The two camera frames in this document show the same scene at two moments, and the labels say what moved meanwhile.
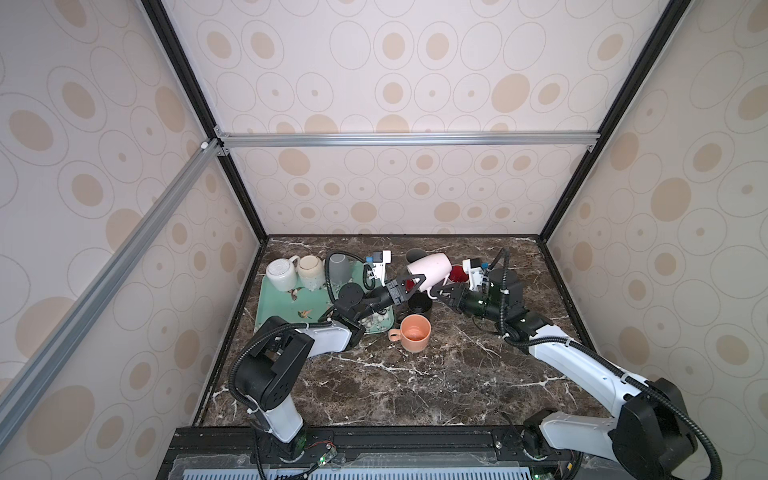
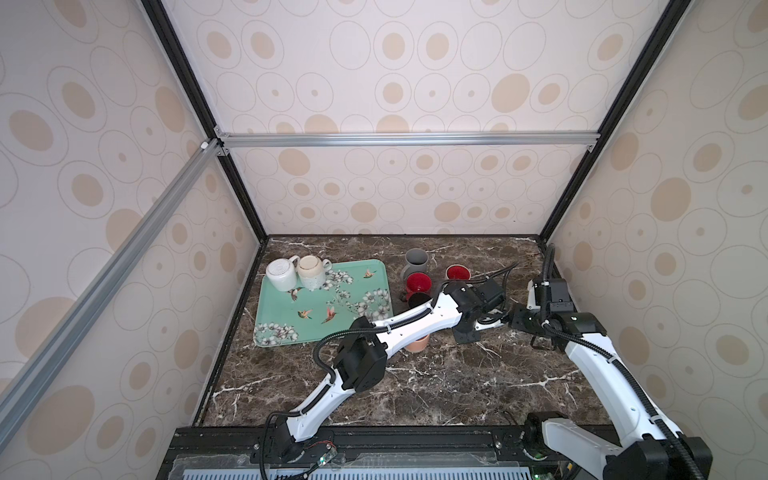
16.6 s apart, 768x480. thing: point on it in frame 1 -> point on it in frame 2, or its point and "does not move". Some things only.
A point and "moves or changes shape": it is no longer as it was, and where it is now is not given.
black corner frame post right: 669,26 does not move
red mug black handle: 458,274 moves or changes shape
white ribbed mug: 282,273 does not move
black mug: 420,302 does not move
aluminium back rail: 409,138 does not move
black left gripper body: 377,301 -> 467,333
